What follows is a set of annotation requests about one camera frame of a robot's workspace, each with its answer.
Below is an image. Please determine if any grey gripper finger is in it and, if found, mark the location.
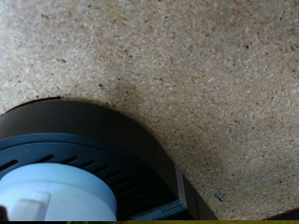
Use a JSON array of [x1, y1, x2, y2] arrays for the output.
[[0, 204, 9, 222]]

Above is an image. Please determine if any white mug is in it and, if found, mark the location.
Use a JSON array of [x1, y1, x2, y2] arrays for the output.
[[0, 162, 118, 222]]

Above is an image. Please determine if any black Keurig coffee machine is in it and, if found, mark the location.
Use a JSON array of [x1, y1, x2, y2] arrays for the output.
[[0, 96, 219, 222]]

